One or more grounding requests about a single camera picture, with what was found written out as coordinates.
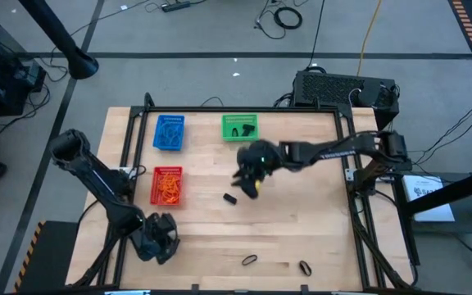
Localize black computer case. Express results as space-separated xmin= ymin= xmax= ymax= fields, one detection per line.
xmin=292 ymin=70 xmax=401 ymax=132

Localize coiled black cable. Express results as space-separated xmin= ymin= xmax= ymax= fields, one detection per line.
xmin=272 ymin=6 xmax=304 ymax=31

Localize yellow cable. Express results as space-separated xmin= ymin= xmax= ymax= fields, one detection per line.
xmin=356 ymin=0 xmax=384 ymax=78

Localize dark side table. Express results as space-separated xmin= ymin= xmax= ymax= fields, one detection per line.
xmin=391 ymin=170 xmax=472 ymax=237

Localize white printed paper sheet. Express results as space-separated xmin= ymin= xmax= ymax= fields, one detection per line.
xmin=402 ymin=174 xmax=456 ymax=224

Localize black hazard-striped floor mat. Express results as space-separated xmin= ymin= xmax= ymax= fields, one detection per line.
xmin=12 ymin=220 xmax=80 ymax=295

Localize green plastic basket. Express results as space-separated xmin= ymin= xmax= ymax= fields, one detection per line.
xmin=220 ymin=113 xmax=260 ymax=143

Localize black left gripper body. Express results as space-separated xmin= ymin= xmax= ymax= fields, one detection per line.
xmin=129 ymin=211 xmax=179 ymax=249

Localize black diagonal frame beam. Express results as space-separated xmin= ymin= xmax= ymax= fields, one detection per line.
xmin=402 ymin=162 xmax=472 ymax=217

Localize black power strip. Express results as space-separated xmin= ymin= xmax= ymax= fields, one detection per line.
xmin=161 ymin=1 xmax=192 ymax=13

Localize blue plastic basket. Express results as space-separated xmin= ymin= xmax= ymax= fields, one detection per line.
xmin=152 ymin=114 xmax=186 ymax=152

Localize red plastic basket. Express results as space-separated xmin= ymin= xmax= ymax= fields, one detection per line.
xmin=149 ymin=166 xmax=184 ymax=207

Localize long black floor cable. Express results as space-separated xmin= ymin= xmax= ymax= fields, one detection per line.
xmin=306 ymin=0 xmax=326 ymax=70

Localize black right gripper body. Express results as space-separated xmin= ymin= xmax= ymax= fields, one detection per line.
xmin=237 ymin=138 xmax=286 ymax=181

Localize black round-base pole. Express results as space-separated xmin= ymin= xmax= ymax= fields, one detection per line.
xmin=16 ymin=0 xmax=100 ymax=81

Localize thin black floor cable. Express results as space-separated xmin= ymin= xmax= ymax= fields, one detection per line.
xmin=407 ymin=95 xmax=472 ymax=153
xmin=411 ymin=106 xmax=472 ymax=157

